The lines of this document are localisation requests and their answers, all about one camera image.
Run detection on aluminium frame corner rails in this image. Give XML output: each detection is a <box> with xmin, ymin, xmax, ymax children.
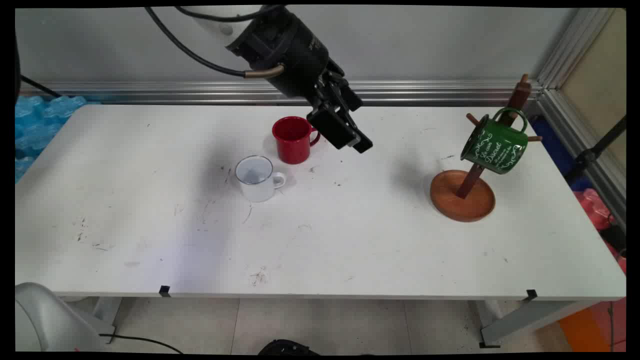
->
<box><xmin>536</xmin><ymin>7</ymin><xmax>627</xmax><ymax>232</ymax></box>

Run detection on green enamel mug white print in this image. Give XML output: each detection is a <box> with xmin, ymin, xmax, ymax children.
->
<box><xmin>460</xmin><ymin>107</ymin><xmax>529</xmax><ymax>175</ymax></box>

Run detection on wooden mug tree stand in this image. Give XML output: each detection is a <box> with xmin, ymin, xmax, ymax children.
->
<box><xmin>430</xmin><ymin>73</ymin><xmax>543</xmax><ymax>223</ymax></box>

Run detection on aluminium frame rail long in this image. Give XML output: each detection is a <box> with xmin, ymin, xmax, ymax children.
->
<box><xmin>20</xmin><ymin>80</ymin><xmax>543</xmax><ymax>106</ymax></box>

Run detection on grey metal table leg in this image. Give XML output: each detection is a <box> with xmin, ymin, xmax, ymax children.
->
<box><xmin>90</xmin><ymin>297</ymin><xmax>124</xmax><ymax>342</ymax></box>
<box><xmin>469</xmin><ymin>299</ymin><xmax>601</xmax><ymax>349</ymax></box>

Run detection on black tripod stand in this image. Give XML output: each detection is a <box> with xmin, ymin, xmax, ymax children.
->
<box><xmin>564</xmin><ymin>115</ymin><xmax>627</xmax><ymax>185</ymax></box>

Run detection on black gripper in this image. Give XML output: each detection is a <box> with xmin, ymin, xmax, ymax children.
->
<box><xmin>226</xmin><ymin>6</ymin><xmax>374</xmax><ymax>154</ymax></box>

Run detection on black cable with brass connector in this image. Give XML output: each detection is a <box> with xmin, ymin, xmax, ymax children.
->
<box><xmin>144</xmin><ymin>6</ymin><xmax>285</xmax><ymax>79</ymax></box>

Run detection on orange box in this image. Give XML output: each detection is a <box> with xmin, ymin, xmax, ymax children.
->
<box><xmin>557</xmin><ymin>306</ymin><xmax>615</xmax><ymax>353</ymax></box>

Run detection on pink red plastic bag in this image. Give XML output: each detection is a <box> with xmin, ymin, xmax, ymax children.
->
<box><xmin>572</xmin><ymin>187</ymin><xmax>627</xmax><ymax>275</ymax></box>

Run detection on black camera cable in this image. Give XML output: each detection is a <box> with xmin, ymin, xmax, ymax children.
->
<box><xmin>174</xmin><ymin>5</ymin><xmax>282</xmax><ymax>23</ymax></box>

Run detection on blue plastic bags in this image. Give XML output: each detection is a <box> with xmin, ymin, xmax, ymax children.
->
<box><xmin>15</xmin><ymin>95</ymin><xmax>88</xmax><ymax>183</ymax></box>

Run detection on red enamel mug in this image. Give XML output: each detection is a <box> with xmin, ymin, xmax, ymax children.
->
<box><xmin>272</xmin><ymin>116</ymin><xmax>321</xmax><ymax>165</ymax></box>

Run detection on black floor cable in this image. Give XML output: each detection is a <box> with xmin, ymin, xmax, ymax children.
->
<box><xmin>99</xmin><ymin>333</ymin><xmax>185</xmax><ymax>355</ymax></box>

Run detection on black background cable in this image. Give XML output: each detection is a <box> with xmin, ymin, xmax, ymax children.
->
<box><xmin>19</xmin><ymin>74</ymin><xmax>63</xmax><ymax>99</ymax></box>

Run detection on blue plastic sheet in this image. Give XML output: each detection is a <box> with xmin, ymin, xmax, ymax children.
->
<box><xmin>530</xmin><ymin>117</ymin><xmax>593</xmax><ymax>192</ymax></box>

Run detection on black object on floor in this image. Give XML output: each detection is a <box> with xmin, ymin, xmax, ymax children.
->
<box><xmin>256</xmin><ymin>338</ymin><xmax>322</xmax><ymax>356</ymax></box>

